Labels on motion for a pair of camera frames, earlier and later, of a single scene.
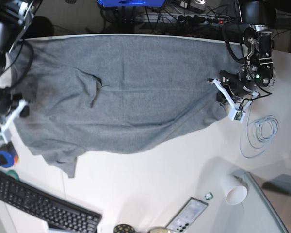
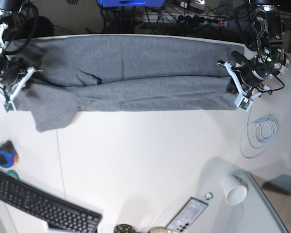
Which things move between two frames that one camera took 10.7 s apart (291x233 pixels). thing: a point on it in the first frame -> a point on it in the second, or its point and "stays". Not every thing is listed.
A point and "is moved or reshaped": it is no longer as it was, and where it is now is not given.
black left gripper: (25, 111) -> (35, 76)
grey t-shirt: (117, 94) is moved or reshaped
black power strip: (197, 19) stays
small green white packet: (209, 196) stays
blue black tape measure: (5, 155) stays
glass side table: (255, 214) stays
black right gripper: (231, 81) -> (241, 64)
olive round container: (159, 230) stays
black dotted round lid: (123, 228) stays
